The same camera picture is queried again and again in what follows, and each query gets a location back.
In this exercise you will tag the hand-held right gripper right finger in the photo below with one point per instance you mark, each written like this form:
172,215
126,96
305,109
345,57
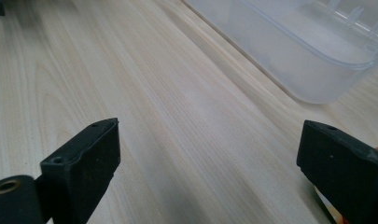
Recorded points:
342,168

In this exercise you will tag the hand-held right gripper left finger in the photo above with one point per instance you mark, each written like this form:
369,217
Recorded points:
84,168

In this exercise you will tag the clear plastic container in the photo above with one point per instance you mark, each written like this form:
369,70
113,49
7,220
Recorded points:
301,62

